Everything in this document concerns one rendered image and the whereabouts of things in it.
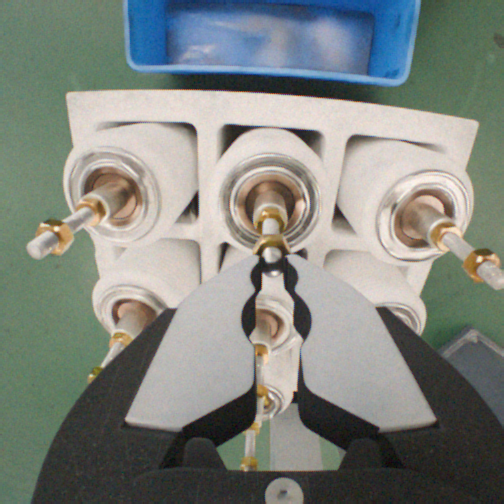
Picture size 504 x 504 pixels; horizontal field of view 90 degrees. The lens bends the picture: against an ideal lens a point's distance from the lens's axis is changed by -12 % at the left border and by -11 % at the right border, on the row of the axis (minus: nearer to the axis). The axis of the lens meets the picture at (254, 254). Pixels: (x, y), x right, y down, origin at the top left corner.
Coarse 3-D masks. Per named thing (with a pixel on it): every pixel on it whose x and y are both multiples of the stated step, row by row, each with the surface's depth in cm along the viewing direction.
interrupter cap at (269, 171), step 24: (240, 168) 19; (264, 168) 19; (288, 168) 19; (240, 192) 20; (288, 192) 20; (312, 192) 20; (240, 216) 21; (288, 216) 21; (312, 216) 21; (240, 240) 22; (288, 240) 22
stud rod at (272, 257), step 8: (264, 224) 17; (272, 224) 16; (264, 232) 16; (272, 232) 15; (272, 248) 14; (264, 256) 13; (272, 256) 13; (280, 256) 13; (264, 264) 13; (272, 264) 13; (280, 264) 13; (264, 272) 13; (272, 272) 13; (280, 272) 13
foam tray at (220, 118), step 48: (96, 96) 24; (144, 96) 24; (192, 96) 24; (240, 96) 24; (288, 96) 24; (336, 144) 25; (432, 144) 27; (336, 192) 27; (96, 240) 31; (336, 240) 30
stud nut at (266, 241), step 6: (264, 234) 14; (270, 234) 14; (276, 234) 14; (258, 240) 14; (264, 240) 14; (270, 240) 14; (276, 240) 14; (282, 240) 14; (258, 246) 14; (264, 246) 14; (270, 246) 14; (276, 246) 14; (282, 246) 14; (288, 246) 14; (252, 252) 14; (258, 252) 14; (282, 252) 14; (288, 252) 14
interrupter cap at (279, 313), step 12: (264, 300) 24; (276, 300) 24; (264, 312) 25; (276, 312) 25; (288, 312) 25; (276, 324) 26; (288, 324) 26; (276, 336) 27; (288, 336) 27; (276, 348) 27
